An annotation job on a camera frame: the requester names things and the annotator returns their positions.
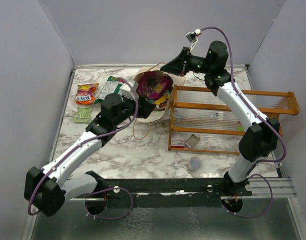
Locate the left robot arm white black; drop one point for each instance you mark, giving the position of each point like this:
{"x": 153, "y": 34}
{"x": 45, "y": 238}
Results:
{"x": 48, "y": 188}

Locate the red white small box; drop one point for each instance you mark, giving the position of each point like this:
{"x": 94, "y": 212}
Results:
{"x": 177, "y": 143}

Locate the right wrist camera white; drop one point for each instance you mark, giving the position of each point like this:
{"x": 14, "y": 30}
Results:
{"x": 192, "y": 37}

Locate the grey open small carton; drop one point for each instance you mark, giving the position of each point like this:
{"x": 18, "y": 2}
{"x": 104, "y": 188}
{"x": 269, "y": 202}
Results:
{"x": 192, "y": 141}

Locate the wooden tiered rack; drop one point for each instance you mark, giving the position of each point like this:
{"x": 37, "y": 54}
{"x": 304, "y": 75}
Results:
{"x": 195, "y": 110}

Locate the purple snack packet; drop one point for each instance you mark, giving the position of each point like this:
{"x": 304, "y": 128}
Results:
{"x": 153, "y": 85}

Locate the dark green snack bag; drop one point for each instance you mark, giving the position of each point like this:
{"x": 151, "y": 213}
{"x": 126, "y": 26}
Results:
{"x": 112, "y": 86}

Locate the aluminium frame rail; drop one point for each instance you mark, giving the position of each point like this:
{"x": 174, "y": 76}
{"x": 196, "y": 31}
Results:
{"x": 256, "y": 187}

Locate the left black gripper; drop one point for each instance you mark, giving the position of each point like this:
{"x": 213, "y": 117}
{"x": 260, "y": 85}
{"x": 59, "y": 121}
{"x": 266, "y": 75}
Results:
{"x": 143, "y": 107}

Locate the light green snack packet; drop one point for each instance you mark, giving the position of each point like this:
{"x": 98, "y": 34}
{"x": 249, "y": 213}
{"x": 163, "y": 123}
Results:
{"x": 83, "y": 115}

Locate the yellow orange snack packet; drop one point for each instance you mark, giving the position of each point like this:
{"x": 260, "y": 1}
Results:
{"x": 163, "y": 100}

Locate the green marker pen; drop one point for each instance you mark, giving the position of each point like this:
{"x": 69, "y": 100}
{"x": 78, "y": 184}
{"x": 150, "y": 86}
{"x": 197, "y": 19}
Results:
{"x": 240, "y": 128}

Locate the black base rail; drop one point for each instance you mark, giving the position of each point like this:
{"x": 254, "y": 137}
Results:
{"x": 123, "y": 193}

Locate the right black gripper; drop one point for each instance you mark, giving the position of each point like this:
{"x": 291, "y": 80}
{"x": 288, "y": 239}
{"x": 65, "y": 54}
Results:
{"x": 177, "y": 66}

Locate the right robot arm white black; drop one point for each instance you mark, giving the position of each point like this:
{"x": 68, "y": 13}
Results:
{"x": 261, "y": 133}

